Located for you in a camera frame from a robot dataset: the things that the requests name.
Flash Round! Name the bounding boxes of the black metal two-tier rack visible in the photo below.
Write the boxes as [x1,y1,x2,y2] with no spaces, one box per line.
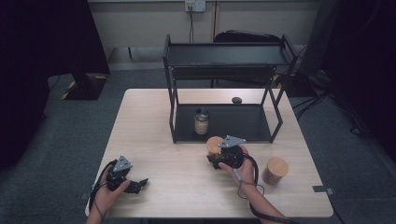
[163,33,299,145]

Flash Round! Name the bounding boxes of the black wall socket cable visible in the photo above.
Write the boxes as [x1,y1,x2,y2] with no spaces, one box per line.
[188,6,195,44]

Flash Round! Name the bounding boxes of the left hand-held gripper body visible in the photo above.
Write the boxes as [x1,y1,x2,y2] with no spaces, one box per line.
[105,154,134,192]

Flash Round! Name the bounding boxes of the person's right hand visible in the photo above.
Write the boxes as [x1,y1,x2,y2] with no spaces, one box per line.
[219,145,258,198]

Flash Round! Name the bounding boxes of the hand-held gripper cable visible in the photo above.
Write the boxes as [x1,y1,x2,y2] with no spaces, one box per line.
[235,153,301,224]
[87,160,119,224]

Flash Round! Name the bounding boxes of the black chair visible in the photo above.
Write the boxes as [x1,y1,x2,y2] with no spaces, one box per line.
[210,29,283,90]

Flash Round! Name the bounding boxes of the glass jar with metal lid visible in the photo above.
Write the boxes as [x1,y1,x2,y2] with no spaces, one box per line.
[193,107,211,136]

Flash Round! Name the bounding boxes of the black stand base yellow tape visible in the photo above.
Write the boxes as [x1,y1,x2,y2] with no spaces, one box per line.
[60,72,109,102]
[272,72,316,98]

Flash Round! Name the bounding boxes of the grey upright panel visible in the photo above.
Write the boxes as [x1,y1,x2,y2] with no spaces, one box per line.
[298,0,341,77]

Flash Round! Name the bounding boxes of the dark-filled jar with wooden lid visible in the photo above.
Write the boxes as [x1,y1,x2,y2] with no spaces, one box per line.
[262,156,290,188]

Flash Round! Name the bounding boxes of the black floor cables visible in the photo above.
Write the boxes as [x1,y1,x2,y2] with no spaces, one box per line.
[291,88,373,138]

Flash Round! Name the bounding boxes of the left hand-held gripper cable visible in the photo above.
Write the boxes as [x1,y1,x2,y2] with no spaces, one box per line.
[87,160,119,224]

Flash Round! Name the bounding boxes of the person's left hand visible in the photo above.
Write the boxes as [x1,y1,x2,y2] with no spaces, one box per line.
[92,173,132,217]

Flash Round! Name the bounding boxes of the black curtain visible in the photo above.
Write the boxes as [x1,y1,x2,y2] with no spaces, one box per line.
[320,0,396,157]
[0,0,111,172]

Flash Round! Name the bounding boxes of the right hand-held gripper cable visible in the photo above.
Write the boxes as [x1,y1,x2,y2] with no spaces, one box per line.
[235,153,301,224]

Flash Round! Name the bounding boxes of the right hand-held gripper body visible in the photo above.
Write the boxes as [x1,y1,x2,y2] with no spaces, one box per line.
[214,134,248,171]

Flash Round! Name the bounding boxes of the white wall socket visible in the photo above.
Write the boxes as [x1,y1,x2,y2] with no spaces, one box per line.
[184,0,207,13]

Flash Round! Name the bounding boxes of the pale-filled jar with wooden lid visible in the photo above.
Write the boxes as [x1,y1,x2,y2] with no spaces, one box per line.
[205,135,226,166]

